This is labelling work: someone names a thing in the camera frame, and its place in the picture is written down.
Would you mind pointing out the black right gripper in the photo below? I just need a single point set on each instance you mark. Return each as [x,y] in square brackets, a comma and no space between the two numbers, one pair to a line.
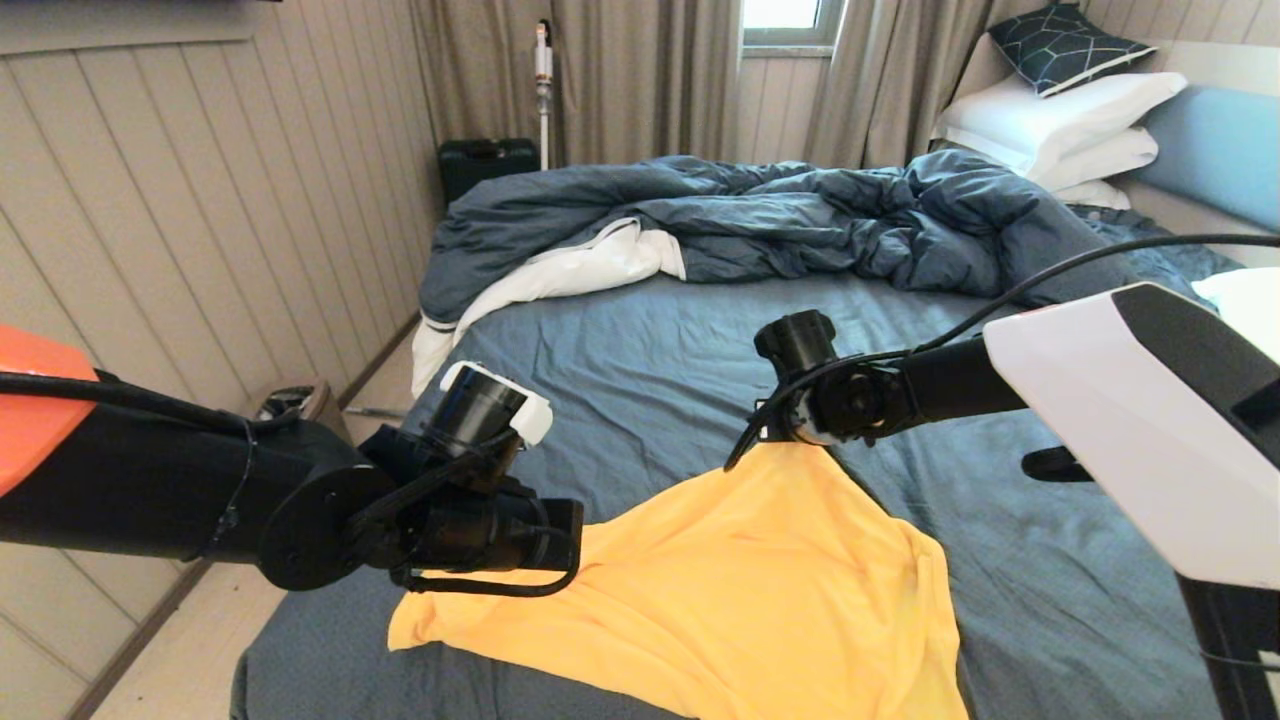
[795,425]

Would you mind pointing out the small white pillow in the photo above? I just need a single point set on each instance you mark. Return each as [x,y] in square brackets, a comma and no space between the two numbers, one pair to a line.
[1092,196]

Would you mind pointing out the large white pillow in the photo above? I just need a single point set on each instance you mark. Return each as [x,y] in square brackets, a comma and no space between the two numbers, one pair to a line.
[1050,115]

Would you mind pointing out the white stick vacuum cleaner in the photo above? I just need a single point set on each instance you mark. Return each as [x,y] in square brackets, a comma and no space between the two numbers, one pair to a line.
[544,86]

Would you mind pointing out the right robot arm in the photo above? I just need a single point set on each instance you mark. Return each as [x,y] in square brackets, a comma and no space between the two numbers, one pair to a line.
[1120,430]

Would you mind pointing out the white duvet lining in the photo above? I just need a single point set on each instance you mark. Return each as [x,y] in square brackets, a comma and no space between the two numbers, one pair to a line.
[560,276]

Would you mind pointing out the dark green hard case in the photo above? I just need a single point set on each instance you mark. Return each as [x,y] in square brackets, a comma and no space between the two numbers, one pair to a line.
[485,166]

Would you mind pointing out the flat white pillow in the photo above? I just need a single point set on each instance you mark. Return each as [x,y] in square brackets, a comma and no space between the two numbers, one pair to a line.
[1100,160]

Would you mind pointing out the thin metal rod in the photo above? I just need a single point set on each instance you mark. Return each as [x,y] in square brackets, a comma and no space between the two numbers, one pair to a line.
[375,412]

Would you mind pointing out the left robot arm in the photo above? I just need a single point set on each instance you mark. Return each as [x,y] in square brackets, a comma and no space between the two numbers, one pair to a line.
[150,480]

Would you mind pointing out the beige headboard frame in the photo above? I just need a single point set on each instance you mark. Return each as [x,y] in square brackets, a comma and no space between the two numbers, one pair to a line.
[1220,66]

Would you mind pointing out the wide beige curtain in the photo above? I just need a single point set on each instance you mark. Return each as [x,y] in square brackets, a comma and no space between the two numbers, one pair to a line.
[640,80]

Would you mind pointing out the window with grey frame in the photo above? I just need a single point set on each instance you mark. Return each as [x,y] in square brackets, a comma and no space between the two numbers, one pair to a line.
[780,15]

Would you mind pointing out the brown metal trash bin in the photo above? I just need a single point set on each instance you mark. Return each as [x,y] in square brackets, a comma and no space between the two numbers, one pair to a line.
[305,398]

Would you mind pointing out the dark geometric pattern cushion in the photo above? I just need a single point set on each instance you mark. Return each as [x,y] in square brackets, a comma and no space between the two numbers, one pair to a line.
[1065,50]

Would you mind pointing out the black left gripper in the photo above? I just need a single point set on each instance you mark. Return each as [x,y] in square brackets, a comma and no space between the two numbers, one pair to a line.
[500,530]

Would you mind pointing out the crumpled dark blue duvet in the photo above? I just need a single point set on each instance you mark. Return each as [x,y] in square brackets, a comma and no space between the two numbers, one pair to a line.
[800,215]

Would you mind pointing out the narrow beige curtain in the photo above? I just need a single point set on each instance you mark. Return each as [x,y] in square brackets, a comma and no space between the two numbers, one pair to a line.
[880,80]

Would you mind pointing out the dark blue bed sheet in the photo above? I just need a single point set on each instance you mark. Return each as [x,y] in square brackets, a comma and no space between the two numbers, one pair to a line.
[650,350]

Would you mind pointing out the yellow t-shirt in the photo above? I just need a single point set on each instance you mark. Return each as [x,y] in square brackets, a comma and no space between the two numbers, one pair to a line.
[750,600]

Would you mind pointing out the light blue headboard pad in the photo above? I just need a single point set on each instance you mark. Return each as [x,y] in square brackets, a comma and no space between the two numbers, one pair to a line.
[1220,155]

